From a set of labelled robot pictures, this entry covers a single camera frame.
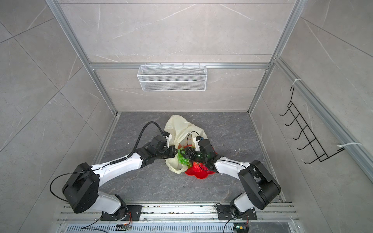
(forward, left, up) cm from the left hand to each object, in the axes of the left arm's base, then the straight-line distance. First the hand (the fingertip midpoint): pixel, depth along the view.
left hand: (179, 148), depth 84 cm
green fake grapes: (-8, -2, -1) cm, 8 cm away
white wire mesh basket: (+47, +4, +17) cm, 50 cm away
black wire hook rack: (-16, -61, +20) cm, 66 cm away
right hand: (-1, -3, -4) cm, 5 cm away
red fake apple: (-9, -14, -7) cm, 18 cm away
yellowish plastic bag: (+6, -2, +6) cm, 9 cm away
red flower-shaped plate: (-13, -12, -10) cm, 20 cm away
